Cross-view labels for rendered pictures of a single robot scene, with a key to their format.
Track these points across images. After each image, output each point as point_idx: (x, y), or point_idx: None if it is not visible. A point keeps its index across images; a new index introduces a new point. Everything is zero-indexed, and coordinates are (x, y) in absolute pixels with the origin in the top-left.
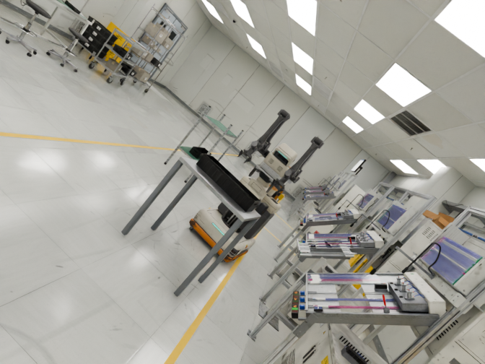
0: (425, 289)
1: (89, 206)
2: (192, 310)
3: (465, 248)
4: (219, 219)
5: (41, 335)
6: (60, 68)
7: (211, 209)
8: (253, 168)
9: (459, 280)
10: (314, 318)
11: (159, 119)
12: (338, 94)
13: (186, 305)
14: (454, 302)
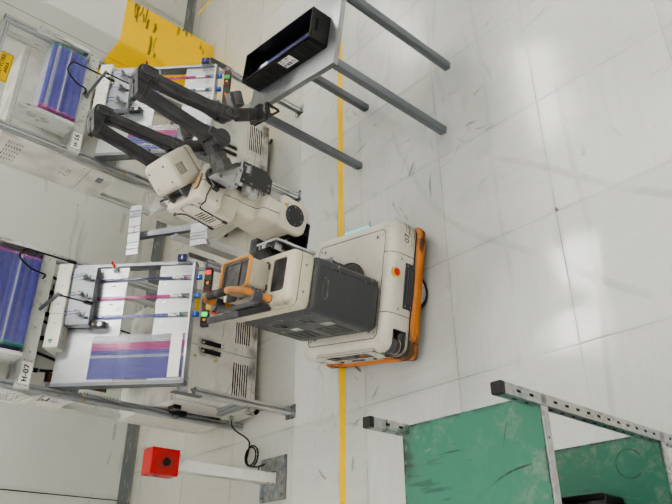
0: (103, 85)
1: (497, 23)
2: (348, 119)
3: (51, 63)
4: (363, 254)
5: None
6: None
7: (384, 255)
8: (255, 166)
9: (84, 48)
10: (211, 60)
11: None
12: None
13: (354, 115)
14: (98, 56)
